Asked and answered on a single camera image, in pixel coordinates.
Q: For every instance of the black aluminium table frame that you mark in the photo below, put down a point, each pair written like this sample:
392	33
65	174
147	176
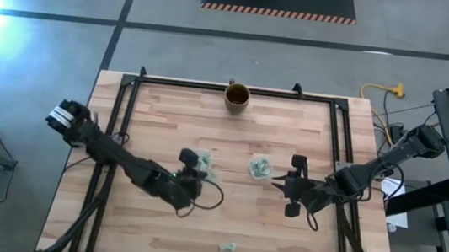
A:
170	82

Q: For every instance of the clear plastic deli container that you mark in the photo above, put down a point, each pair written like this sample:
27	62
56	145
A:
205	160
260	168

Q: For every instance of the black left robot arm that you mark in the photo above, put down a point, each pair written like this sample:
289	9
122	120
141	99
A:
119	158

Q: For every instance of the green brown ceramic mug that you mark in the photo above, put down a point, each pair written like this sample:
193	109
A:
236	95

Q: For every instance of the black power adapter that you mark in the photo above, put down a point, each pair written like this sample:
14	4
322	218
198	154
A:
396	133

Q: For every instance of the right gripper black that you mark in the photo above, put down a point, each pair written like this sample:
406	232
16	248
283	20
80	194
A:
310	193

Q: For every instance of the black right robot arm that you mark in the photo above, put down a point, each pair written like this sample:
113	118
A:
395	156

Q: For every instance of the green white stevia packet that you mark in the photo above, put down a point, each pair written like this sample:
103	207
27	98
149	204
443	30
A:
227	247

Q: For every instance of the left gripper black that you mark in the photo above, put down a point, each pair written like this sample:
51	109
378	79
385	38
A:
188	185

